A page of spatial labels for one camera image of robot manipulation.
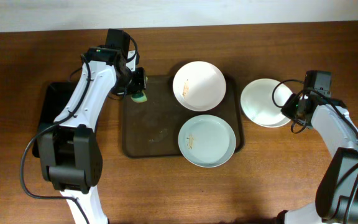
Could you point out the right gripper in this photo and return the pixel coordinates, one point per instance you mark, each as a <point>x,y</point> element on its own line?
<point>289,107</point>

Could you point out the white plate top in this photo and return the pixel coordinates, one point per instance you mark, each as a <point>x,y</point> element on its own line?
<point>199,86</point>

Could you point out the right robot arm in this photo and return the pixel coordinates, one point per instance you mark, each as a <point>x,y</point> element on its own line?
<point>336,198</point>

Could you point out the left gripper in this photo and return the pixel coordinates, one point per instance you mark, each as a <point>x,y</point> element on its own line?
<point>138,83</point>

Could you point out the green yellow sponge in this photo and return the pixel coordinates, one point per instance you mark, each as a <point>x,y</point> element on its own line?
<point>139,97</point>

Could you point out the brown plastic serving tray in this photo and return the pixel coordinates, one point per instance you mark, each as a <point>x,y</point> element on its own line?
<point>150,129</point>

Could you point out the black rectangular tray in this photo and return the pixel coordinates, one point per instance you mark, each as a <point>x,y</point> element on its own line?
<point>56,98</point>

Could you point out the white plate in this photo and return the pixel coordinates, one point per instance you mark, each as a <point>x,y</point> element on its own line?
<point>199,86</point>
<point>257,104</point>

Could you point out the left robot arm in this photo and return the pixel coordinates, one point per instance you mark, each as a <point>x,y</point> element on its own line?
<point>76,179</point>

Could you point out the pale blue plate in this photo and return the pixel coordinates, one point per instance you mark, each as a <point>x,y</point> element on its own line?
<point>206,141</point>

